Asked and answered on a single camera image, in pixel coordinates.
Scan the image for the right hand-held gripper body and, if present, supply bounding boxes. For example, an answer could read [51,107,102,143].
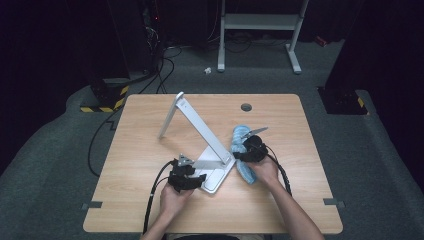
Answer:
[241,126,269,164]

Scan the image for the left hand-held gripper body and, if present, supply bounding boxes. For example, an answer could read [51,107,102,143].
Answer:
[167,153,197,194]

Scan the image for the blue striped towel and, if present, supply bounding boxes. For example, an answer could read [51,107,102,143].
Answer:
[230,124,258,185]

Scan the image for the white desk lamp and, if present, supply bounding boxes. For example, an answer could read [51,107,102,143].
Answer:
[158,91,237,195]

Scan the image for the person's right hand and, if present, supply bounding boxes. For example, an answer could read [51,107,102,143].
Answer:
[248,157,281,189]

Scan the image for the person's left hand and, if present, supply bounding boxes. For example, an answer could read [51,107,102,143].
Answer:
[159,184,195,221]

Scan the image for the person's clothing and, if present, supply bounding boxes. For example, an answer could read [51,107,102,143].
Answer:
[165,233,273,240]

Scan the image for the grey tape piece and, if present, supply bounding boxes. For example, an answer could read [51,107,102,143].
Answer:
[322,197,346,209]
[81,201,104,210]

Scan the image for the black hazard-striped stand base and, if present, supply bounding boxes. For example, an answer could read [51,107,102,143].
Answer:
[317,86,370,116]
[79,77,130,114]

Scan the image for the white metal stand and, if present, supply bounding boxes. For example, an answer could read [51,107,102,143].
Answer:
[217,0,309,75]

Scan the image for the black equipment rack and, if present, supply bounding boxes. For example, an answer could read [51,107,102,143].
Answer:
[141,0,165,74]

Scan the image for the dark curtain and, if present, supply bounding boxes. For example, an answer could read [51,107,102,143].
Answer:
[0,0,132,116]
[324,0,424,116]

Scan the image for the left hand-held gripper cable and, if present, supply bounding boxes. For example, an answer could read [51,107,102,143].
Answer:
[142,159,176,235]

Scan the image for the hand-held gripper cable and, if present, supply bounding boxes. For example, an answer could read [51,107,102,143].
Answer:
[142,159,176,235]
[265,145,293,197]

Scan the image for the right hand-held gripper cable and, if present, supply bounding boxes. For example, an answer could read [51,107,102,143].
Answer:
[265,145,293,197]

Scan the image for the thin black floor cable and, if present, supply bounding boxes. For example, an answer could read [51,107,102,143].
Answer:
[86,105,123,178]

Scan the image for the black cable bundle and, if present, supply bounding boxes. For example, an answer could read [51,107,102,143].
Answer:
[138,45,183,95]

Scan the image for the black cables under stand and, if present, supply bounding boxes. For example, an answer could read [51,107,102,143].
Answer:
[224,31,292,54]

